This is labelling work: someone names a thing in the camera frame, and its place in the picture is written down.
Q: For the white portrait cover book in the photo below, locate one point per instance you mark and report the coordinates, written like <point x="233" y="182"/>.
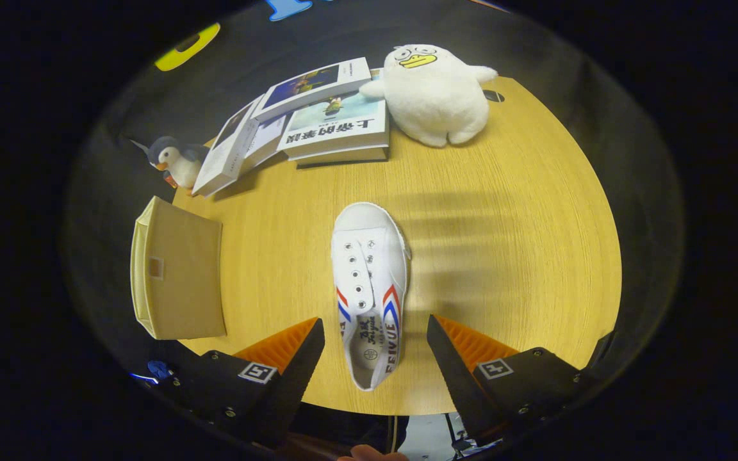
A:
<point x="225" y="160"/>

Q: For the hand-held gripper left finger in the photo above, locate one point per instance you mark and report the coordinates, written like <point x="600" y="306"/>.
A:
<point x="298" y="371"/>

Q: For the person's dark trousers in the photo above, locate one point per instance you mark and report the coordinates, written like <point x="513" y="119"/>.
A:
<point x="350" y="422"/>

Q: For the blue picture cover book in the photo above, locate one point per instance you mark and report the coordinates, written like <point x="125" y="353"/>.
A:
<point x="318" y="86"/>

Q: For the black round table grommet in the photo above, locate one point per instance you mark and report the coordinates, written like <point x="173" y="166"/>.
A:
<point x="494" y="96"/>

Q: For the white duck plush toy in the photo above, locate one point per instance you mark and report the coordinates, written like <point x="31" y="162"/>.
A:
<point x="436" y="96"/>

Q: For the plain white book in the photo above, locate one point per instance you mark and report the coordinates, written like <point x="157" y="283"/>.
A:
<point x="266" y="144"/>

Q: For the blue penguin plush toy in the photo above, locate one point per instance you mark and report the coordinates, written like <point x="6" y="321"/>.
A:
<point x="180" y="163"/>

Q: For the teal cover book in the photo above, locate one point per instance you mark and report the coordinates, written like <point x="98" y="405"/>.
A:
<point x="337" y="128"/>

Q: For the beige fabric storage box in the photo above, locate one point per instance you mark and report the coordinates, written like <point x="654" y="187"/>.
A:
<point x="183" y="282"/>

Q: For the white canvas shoe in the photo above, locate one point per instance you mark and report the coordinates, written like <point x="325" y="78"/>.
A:
<point x="369" y="269"/>

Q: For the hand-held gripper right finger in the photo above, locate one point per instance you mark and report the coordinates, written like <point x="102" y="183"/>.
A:
<point x="455" y="371"/>

